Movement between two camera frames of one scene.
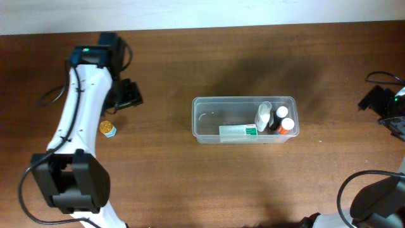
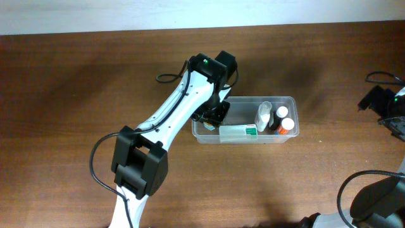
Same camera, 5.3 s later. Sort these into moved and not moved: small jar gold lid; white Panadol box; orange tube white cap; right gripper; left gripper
Moved: small jar gold lid; left gripper
Not moved: white Panadol box; right gripper; orange tube white cap
